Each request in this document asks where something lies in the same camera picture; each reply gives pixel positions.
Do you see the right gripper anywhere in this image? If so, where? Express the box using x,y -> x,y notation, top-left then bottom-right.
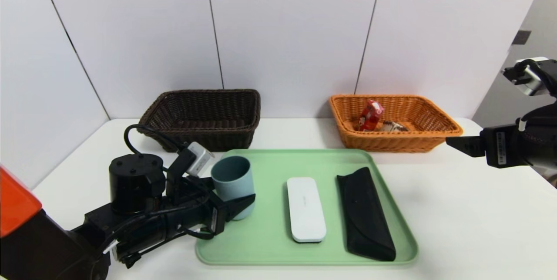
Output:
446,123 -> 540,169

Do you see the chocolate blueberry cake slice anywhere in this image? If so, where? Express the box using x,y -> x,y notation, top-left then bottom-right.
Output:
382,121 -> 409,133

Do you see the small red juice carton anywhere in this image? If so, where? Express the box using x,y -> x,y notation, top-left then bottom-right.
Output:
358,100 -> 385,132

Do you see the white whiteboard eraser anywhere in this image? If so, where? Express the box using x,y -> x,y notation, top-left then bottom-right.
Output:
287,177 -> 327,243

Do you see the blue-grey plastic cup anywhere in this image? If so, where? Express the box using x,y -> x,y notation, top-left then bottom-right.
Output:
211,156 -> 255,221

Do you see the orange wicker basket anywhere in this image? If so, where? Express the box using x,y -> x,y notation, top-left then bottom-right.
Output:
329,94 -> 464,153

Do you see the dark brown wicker basket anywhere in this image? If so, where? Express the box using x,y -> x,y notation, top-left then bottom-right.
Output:
138,89 -> 262,153

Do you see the black glasses pouch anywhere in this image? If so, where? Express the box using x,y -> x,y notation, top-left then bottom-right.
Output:
336,167 -> 397,262

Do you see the light green plastic tray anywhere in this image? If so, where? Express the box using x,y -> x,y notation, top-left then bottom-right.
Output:
196,148 -> 419,267

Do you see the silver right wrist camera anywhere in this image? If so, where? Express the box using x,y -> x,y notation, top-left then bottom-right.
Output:
503,57 -> 551,97

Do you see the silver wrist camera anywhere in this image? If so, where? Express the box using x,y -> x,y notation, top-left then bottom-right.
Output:
176,142 -> 215,178
503,57 -> 551,97

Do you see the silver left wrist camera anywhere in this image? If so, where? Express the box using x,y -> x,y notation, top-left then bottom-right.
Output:
176,142 -> 215,178

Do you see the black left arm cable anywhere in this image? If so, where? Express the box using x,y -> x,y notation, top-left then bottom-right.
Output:
124,124 -> 188,155

